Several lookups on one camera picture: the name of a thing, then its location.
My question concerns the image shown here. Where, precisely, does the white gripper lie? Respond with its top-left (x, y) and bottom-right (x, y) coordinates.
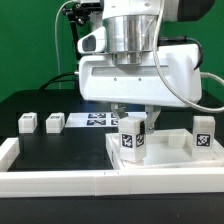
top-left (78, 27), bottom-right (202, 134)

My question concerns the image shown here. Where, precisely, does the white square table top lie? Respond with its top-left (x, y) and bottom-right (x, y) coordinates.
top-left (106, 129), bottom-right (224, 170)

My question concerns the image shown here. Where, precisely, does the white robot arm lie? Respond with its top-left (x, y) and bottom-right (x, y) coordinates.
top-left (78, 0), bottom-right (215, 133)

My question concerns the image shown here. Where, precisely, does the white AprilTag base sheet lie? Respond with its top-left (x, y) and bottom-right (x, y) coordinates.
top-left (65, 112), bottom-right (118, 128)

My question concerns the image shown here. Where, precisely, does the white U-shaped obstacle fence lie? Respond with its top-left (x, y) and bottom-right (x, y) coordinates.
top-left (0, 138), bottom-right (224, 198)

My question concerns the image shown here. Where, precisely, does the black cable bundle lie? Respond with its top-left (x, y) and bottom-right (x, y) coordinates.
top-left (39, 71), bottom-right (81, 92)

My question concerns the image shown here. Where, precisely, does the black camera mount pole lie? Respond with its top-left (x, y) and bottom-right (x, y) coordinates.
top-left (62, 3), bottom-right (103, 60)

